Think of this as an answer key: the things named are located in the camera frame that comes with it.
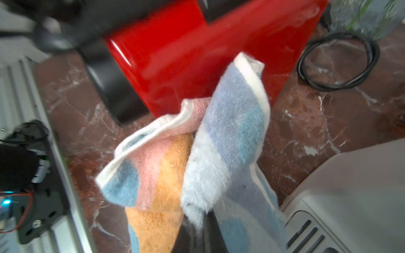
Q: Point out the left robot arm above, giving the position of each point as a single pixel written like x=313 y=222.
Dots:
x=67 y=25

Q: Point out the blue glass vase with flowers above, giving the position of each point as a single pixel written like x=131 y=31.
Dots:
x=374 y=19

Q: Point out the red coffee machine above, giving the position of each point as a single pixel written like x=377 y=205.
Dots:
x=181 y=50

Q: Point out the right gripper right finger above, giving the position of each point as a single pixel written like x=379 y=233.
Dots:
x=213 y=240

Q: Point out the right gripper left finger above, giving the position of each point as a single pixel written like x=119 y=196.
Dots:
x=189 y=239

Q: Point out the white coffee machine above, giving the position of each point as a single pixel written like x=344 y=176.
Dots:
x=352 y=203

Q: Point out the colourful striped cloth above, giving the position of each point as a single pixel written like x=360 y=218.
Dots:
x=204 y=158

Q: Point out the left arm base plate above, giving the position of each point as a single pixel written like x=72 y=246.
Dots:
x=32 y=192

